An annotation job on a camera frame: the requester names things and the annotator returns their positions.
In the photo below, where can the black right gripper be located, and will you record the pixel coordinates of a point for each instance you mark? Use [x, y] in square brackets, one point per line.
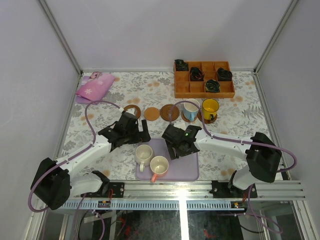
[179, 153]

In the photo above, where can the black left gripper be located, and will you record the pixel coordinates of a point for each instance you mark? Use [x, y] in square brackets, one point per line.
[140, 133]

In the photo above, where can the light wooden coaster front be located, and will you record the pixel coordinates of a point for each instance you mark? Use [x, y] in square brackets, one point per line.
[186, 120]

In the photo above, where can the light wooden coaster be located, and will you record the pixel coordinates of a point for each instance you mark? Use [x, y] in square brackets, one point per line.
[186, 120]
[151, 113]

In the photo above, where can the cream white mug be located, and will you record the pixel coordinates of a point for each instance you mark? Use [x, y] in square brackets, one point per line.
[143, 156]

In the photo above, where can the cream mug pink handle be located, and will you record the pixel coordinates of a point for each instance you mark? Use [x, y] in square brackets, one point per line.
[159, 166]

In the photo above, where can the cream mug blue handle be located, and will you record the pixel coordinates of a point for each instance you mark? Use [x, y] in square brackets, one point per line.
[190, 109]

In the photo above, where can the dark grooved wooden coaster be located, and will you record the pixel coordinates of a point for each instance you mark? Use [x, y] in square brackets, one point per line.
[165, 110]
[206, 121]

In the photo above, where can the yellow mug black rim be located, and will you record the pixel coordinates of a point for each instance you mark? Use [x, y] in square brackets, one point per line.
[210, 109]

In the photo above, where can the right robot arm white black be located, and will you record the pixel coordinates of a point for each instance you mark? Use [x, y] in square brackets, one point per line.
[261, 155]

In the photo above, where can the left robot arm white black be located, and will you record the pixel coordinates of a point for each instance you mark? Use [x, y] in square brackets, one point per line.
[57, 180]

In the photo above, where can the lavender serving tray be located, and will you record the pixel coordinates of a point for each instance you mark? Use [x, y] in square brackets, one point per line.
[183, 169]

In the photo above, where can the pink folded cloth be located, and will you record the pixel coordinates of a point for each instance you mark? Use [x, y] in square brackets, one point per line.
[94, 87]

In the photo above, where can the rolled dark sock front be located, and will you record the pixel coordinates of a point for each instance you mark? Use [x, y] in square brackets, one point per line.
[212, 86]

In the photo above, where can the rolled dark sock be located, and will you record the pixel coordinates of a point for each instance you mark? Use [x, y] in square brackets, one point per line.
[224, 75]
[212, 86]
[196, 75]
[181, 65]

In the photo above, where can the orange wooden compartment box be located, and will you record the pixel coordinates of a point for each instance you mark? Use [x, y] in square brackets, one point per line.
[186, 89]

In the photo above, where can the rolled dark sock middle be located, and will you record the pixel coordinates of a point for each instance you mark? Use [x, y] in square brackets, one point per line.
[196, 75]

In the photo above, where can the rolled dark sock far left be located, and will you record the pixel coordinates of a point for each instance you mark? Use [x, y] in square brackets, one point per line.
[181, 65]

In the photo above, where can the rolled dark sock right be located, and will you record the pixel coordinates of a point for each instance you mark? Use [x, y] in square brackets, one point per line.
[224, 75]

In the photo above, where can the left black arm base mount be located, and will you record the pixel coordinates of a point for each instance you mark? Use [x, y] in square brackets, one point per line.
[113, 190]

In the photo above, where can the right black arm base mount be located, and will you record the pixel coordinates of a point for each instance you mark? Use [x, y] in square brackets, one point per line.
[223, 190]

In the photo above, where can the blue slotted cable duct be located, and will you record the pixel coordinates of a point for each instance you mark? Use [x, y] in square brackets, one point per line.
[146, 205]

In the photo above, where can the aluminium front rail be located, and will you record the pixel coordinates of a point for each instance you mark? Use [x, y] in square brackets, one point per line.
[280, 190]

